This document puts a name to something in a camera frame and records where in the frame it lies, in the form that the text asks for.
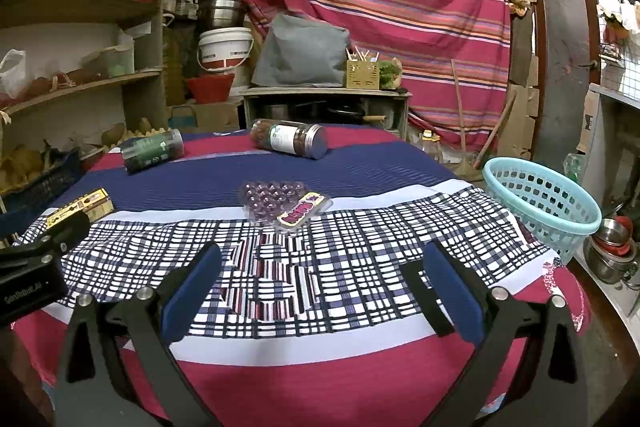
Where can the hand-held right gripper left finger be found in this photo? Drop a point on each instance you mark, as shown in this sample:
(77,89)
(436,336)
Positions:
(192,294)

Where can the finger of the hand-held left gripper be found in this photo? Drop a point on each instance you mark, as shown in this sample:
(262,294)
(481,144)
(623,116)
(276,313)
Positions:
(60,232)

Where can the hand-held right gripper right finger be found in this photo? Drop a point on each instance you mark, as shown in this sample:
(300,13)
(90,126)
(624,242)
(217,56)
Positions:
(452,292)

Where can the light blue plastic basket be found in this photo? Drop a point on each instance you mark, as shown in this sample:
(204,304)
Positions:
(565,237)

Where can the yellow patterned box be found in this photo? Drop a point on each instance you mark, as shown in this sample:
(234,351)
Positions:
(90,202)

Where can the dark blue plastic crate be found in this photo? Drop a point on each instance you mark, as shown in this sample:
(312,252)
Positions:
(45,187)

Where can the clear tray of purple balls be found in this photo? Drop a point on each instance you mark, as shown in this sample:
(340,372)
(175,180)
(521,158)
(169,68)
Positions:
(265,199)

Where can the dark green jar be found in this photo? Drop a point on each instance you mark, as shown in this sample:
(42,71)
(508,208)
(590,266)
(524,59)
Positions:
(150,152)

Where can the cardboard egg tray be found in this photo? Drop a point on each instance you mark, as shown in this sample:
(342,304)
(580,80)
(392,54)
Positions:
(132,134)

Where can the yellow oil bottle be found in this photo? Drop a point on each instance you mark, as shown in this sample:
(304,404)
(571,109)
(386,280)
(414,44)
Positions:
(430,149)

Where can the red blue checked tablecloth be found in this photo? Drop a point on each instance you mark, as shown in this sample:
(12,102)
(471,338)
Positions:
(350,172)

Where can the stack of steel bowls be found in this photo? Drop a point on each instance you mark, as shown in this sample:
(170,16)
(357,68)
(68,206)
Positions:
(607,257)

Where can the white plastic bag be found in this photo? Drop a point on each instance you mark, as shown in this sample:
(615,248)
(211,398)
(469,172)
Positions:
(12,74)

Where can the green plastic bag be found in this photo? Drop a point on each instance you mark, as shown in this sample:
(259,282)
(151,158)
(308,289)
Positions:
(573,169)

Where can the brown cardboard box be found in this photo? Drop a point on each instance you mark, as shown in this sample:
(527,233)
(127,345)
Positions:
(212,118)

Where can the cardboard sheets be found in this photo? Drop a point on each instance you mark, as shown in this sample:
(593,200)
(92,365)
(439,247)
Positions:
(520,127)

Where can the broom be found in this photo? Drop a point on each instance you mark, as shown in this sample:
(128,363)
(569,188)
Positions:
(457,112)

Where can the clear jar with metal lid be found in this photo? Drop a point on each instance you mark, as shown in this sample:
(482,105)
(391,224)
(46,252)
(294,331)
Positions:
(287,139)

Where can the red plastic basin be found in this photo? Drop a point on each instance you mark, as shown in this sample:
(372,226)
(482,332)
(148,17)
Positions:
(210,88)

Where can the green leafy vegetables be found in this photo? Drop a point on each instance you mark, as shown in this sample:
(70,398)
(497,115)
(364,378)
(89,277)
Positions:
(390,76)

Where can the wooden shelf unit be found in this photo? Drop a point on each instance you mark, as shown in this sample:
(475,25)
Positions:
(75,7)

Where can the wooden utensil holder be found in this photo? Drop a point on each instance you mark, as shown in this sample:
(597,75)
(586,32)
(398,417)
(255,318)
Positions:
(362,77)

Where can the low wooden cabinet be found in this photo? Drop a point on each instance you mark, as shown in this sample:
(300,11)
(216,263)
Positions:
(325,92)

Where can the white plastic bucket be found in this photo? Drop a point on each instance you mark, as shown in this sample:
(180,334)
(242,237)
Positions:
(225,48)

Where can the grey cushion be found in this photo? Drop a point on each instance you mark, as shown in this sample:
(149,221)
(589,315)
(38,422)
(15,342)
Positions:
(300,54)

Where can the wooden framed door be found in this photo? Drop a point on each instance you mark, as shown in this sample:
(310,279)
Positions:
(565,47)

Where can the steel pot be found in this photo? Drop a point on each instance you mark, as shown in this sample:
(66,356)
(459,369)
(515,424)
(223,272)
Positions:
(220,11)

